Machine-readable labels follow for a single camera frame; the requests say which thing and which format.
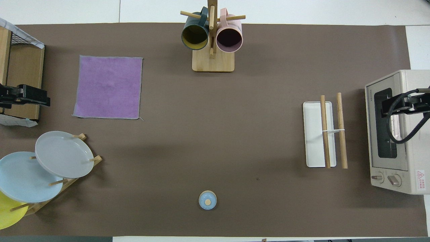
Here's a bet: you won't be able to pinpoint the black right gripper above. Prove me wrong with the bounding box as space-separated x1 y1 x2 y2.
381 87 430 117

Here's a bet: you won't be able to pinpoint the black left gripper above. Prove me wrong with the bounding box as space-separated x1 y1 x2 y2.
0 84 51 109

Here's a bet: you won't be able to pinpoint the purple and grey towel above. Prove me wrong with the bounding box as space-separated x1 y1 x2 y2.
72 55 144 121

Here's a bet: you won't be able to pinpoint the white towel rack wooden bars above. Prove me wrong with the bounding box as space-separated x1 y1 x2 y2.
302 92 348 169

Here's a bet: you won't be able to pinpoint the wooden plate rack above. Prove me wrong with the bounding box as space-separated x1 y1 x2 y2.
10 133 103 216

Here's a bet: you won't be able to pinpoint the beige toaster oven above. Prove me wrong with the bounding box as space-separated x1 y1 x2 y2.
364 69 430 195

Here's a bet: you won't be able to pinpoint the grey plate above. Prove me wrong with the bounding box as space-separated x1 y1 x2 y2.
35 130 95 179

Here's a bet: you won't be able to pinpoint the light blue plate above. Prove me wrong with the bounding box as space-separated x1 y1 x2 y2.
0 151 64 203

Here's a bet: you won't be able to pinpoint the yellow plate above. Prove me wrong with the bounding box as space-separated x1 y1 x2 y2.
0 190 29 230

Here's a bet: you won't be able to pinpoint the dark teal mug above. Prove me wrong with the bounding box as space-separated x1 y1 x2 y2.
181 6 211 51

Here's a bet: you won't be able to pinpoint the wooden mug tree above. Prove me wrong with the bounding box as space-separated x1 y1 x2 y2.
180 0 246 73

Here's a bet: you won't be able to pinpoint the pink mug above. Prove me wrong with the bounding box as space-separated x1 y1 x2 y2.
216 8 244 53

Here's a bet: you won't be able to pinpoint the brown table mat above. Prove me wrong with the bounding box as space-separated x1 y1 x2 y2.
0 22 428 238

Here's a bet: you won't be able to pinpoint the small blue lidded jar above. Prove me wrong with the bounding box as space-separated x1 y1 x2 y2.
198 190 218 211

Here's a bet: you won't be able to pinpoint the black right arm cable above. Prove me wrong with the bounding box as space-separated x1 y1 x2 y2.
386 88 430 145

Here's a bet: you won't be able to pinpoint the black wire basket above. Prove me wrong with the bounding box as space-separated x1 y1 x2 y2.
9 30 28 46

